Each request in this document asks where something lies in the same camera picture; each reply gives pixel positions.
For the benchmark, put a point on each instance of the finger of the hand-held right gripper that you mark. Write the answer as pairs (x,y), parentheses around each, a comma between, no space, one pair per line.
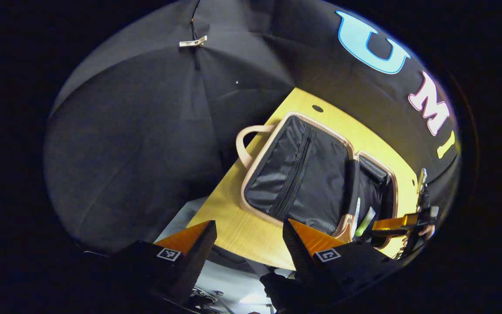
(395,223)

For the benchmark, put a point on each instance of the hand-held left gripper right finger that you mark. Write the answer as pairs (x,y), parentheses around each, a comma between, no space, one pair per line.
(299,253)

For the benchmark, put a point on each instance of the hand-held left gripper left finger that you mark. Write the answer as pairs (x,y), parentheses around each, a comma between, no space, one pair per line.
(198,261)

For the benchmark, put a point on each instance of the pale green skincare tube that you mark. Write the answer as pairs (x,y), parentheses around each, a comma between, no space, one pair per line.
(368,219)

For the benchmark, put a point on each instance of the white skincare tube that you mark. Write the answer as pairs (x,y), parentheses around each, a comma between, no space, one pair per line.
(356,216)

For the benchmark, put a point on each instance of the pink suitcase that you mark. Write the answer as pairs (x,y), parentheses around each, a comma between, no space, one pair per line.
(303,174)

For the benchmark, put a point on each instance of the person's dark clothing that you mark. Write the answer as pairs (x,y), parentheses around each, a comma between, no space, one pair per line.
(286,294)

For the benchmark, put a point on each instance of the black backdrop cloth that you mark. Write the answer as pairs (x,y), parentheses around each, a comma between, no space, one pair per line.
(137,144)

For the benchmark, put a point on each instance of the white plastic clip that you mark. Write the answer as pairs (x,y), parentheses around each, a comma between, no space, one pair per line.
(192,42)

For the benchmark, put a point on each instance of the grey metal frame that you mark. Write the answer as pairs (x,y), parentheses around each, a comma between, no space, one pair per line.
(216,297)

